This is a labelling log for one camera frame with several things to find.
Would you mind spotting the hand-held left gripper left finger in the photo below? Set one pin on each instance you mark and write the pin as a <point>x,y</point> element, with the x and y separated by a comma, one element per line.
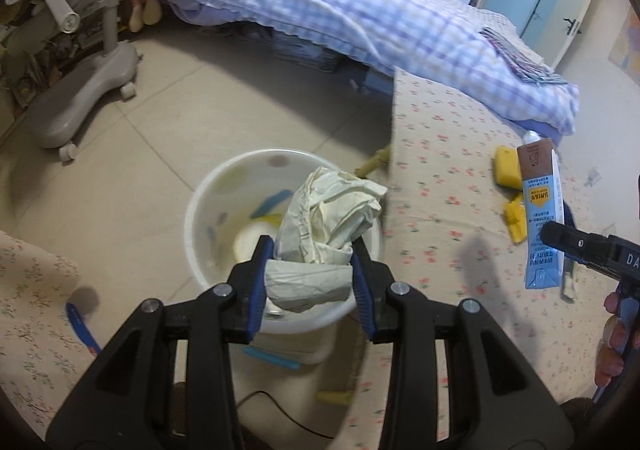
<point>260,280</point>

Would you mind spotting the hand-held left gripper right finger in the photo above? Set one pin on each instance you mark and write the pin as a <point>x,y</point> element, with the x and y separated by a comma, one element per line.
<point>362,300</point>

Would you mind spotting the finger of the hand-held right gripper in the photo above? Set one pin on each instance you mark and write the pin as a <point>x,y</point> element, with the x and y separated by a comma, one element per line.
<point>575,242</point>

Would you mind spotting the blue milk carton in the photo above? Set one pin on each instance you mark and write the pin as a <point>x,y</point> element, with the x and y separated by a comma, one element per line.
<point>537,190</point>

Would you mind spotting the cream paper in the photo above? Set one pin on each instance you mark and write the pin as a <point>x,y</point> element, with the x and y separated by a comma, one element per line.
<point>320,230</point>

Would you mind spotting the white plastic bucket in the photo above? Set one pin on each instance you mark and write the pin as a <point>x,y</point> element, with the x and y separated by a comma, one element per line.
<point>210,210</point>

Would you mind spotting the person's right hand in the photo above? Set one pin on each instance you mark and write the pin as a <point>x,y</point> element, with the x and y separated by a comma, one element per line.
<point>612,365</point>

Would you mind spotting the yellow foam block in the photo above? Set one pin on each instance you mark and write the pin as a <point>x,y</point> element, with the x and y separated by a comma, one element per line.
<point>516,220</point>
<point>507,164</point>

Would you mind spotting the light blue plastic stick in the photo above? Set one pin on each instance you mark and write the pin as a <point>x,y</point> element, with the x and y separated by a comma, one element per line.
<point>272,359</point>

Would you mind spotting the red floral bed sheet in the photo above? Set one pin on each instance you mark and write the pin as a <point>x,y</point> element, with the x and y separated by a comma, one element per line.
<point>450,255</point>

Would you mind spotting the beige stick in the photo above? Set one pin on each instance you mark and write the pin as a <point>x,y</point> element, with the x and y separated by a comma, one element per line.
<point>372,162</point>

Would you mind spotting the dark blue plastic stick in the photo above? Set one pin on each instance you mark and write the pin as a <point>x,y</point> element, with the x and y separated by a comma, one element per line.
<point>82,327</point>

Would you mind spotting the folded striped cloth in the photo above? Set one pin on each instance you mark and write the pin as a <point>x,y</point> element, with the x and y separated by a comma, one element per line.
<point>520,57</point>

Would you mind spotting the green floral cloth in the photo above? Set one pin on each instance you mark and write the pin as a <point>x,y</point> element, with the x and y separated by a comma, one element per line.
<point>30,320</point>

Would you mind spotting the grey swivel chair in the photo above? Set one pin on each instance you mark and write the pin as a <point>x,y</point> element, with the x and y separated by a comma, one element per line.
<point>85,79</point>

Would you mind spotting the wall poster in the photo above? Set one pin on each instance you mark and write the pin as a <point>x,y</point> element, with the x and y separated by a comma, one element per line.
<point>626,42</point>

